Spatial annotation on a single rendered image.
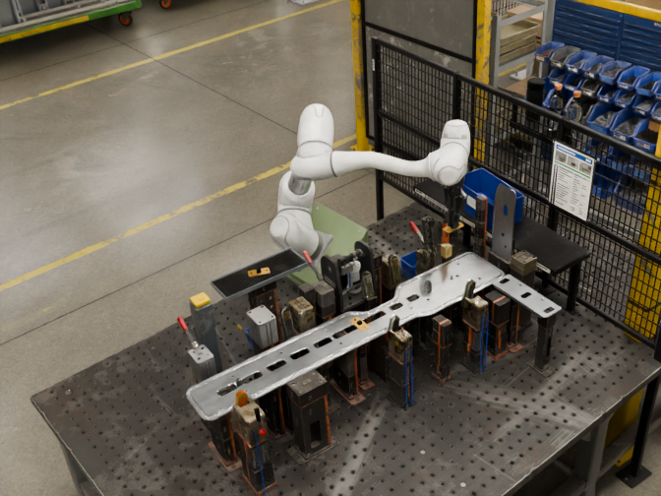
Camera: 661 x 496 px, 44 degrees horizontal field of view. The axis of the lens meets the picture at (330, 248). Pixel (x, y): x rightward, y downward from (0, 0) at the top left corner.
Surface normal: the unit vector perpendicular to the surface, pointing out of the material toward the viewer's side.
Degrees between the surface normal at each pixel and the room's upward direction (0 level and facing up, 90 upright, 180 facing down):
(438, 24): 92
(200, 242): 0
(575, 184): 90
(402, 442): 0
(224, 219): 0
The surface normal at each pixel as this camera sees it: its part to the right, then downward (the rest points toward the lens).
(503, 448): -0.06, -0.83
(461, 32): -0.77, 0.41
